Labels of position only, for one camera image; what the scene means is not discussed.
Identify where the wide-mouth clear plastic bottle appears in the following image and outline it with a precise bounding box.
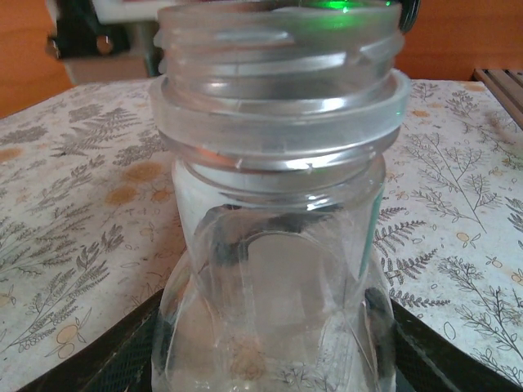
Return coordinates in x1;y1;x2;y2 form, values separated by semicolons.
147;0;413;392

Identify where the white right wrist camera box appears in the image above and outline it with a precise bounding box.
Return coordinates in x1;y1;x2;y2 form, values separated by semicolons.
92;0;164;22

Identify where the floral patterned table mat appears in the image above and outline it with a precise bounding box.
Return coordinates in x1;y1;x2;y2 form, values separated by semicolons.
0;79;523;392

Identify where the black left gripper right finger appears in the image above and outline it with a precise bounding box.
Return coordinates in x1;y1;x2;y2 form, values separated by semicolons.
387;299;523;392

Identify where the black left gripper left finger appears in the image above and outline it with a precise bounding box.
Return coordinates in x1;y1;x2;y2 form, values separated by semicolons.
79;290;165;392

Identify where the grooved aluminium base rail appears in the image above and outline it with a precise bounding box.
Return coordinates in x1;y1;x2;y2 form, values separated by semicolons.
472;68;523;97

